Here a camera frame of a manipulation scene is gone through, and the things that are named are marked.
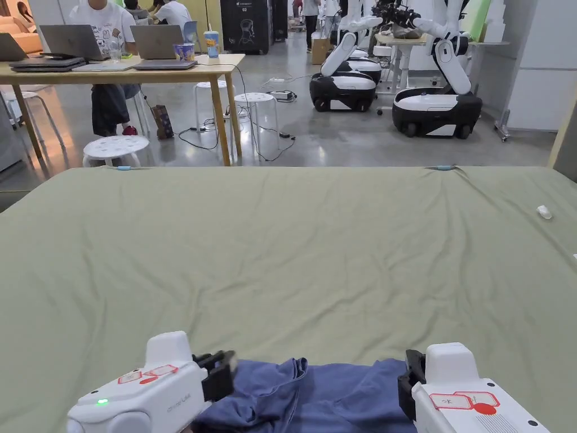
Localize black floor cable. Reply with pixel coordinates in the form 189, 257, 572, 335
177, 58, 296, 162

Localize cardboard carton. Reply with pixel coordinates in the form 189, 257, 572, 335
310, 36, 335, 65

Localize patterned bag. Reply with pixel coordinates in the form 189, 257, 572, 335
150, 104, 175, 139

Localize white wheeled cabinet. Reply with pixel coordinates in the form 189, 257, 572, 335
494, 0, 577, 143

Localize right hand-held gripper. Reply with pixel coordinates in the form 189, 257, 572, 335
397, 342, 553, 433

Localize group of people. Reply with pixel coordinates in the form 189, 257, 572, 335
122, 0, 194, 28

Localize tall black case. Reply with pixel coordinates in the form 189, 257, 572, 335
219, 0, 274, 56

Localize white black wheeled robot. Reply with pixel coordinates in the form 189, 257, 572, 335
309, 0, 384, 113
391, 0, 484, 138

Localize white-legged desk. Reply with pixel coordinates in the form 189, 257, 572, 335
373, 32, 430, 114

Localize bed with pale green sheet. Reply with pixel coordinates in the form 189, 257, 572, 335
0, 166, 577, 433

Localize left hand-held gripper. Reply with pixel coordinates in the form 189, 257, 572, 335
66, 331, 239, 433

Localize dark blue shirt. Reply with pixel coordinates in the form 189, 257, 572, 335
191, 357, 418, 433

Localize wooden table with laptops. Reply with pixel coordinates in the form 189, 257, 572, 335
0, 24, 247, 167

